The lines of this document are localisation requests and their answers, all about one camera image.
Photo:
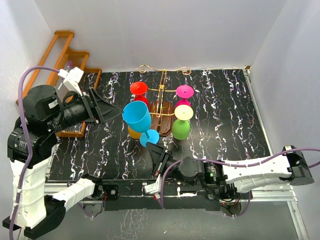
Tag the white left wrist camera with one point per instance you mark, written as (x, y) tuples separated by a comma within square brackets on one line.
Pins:
[(71, 79)]

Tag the yellow orange wine glass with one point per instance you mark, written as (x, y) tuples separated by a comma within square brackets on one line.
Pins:
[(134, 134)]

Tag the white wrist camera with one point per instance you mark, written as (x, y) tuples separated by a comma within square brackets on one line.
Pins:
[(71, 79), (154, 188)]

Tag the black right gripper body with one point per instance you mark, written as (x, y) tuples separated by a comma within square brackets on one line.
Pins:
[(166, 159)]

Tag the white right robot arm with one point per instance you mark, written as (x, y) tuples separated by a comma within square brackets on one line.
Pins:
[(227, 179)]

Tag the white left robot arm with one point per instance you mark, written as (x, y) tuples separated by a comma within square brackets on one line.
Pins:
[(30, 146)]

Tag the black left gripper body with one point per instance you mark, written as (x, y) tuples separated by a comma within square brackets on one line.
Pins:
[(76, 113)]

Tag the magenta wine glass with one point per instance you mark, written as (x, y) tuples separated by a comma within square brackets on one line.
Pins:
[(184, 92)]

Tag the green wine glass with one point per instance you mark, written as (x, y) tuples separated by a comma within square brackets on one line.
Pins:
[(181, 126)]

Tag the blue wine glass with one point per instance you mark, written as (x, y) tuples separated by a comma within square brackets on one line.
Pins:
[(137, 116)]

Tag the aluminium frame rail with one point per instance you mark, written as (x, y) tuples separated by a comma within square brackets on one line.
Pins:
[(52, 188)]

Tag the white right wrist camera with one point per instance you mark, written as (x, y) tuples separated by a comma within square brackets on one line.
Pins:
[(154, 188)]

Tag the brown wooden rack base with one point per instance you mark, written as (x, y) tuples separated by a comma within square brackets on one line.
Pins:
[(162, 123)]

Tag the red wine glass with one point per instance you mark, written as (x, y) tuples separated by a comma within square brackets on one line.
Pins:
[(138, 89)]

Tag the gold wire glass rack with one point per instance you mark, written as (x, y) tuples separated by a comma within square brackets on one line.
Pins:
[(161, 90)]

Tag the orange wooden tiered shelf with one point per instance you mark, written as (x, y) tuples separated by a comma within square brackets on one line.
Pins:
[(57, 55)]

